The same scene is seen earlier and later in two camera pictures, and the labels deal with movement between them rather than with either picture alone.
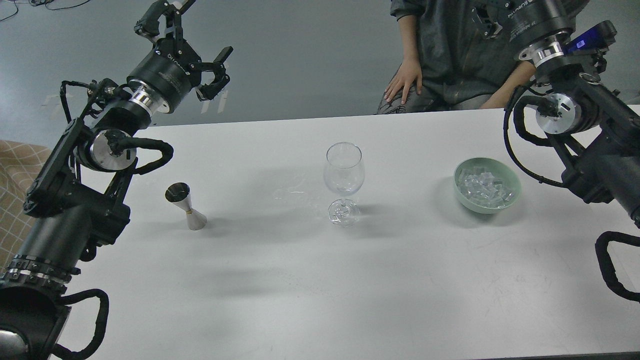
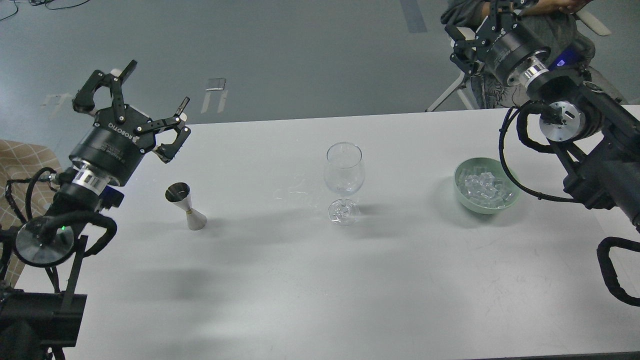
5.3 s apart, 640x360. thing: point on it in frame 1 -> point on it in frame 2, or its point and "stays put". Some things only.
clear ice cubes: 483,187 stays put
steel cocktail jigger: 179,193 stays put
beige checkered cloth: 20,163 stays put
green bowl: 486,185 stays put
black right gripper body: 527,20 -> 509,42
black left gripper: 162,81 -> 115,148
